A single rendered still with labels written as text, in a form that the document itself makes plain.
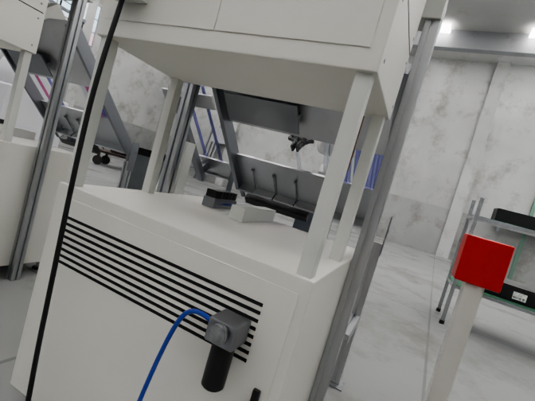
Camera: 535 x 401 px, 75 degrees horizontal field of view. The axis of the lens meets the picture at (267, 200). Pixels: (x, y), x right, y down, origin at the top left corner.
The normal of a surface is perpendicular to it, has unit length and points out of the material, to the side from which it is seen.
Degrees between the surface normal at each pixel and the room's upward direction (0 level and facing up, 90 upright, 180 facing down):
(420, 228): 90
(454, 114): 90
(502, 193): 90
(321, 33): 90
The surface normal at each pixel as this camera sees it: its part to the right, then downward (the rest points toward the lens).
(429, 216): -0.44, -0.07
